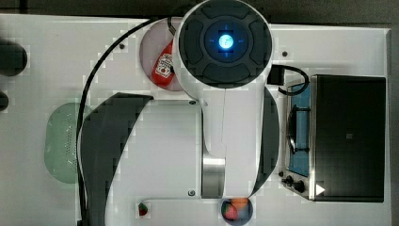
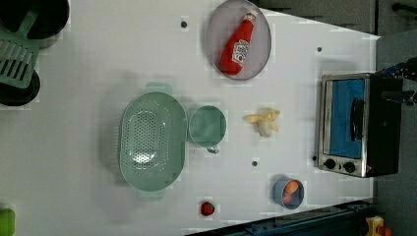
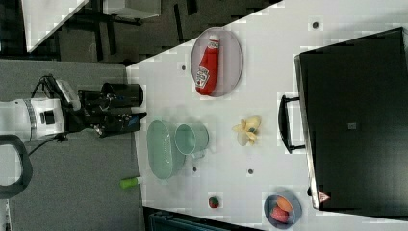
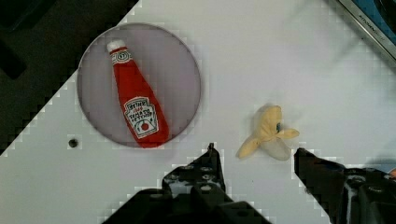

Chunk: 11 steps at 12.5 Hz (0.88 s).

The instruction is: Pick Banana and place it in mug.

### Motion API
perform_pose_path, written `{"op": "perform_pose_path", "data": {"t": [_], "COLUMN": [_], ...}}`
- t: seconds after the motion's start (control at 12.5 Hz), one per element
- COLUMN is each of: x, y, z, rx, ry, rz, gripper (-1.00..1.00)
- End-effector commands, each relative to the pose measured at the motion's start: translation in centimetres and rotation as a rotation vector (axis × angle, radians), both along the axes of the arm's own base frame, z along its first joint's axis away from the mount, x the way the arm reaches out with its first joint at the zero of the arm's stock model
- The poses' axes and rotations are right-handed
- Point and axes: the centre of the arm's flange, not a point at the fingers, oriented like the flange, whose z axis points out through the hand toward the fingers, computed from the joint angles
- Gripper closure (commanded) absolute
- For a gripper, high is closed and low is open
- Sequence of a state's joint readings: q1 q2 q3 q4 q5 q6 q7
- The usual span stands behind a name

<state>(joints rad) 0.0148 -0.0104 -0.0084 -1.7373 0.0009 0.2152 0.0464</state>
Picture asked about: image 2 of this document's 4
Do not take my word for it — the yellow plush peeled banana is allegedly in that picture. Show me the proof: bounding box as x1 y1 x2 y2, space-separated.
243 108 280 138

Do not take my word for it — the green mug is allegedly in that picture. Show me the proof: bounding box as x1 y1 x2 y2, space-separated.
189 105 227 154

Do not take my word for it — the green oval colander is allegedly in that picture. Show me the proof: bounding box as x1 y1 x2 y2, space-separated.
119 82 188 202

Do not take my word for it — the red ketchup bottle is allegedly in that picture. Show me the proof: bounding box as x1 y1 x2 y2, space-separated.
220 10 258 76

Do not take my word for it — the red strawberry toy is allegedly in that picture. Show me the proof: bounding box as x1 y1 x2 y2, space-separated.
200 202 215 216

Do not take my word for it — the grey round plate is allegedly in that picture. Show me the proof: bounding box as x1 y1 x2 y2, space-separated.
206 0 271 81

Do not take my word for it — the blue bowl with fruit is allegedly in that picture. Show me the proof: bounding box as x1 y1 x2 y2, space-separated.
272 177 304 209

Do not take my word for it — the silver black toaster oven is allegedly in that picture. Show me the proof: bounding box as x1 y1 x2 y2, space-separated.
318 73 402 178

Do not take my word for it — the black pot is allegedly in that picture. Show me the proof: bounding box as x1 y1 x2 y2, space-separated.
0 0 70 39

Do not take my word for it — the black pan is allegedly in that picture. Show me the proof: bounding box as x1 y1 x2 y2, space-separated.
0 72 40 106

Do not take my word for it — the green slotted spatula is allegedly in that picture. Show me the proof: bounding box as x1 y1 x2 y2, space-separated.
0 9 39 89

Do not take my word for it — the green toy at edge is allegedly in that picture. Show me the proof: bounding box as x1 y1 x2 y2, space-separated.
0 208 16 236

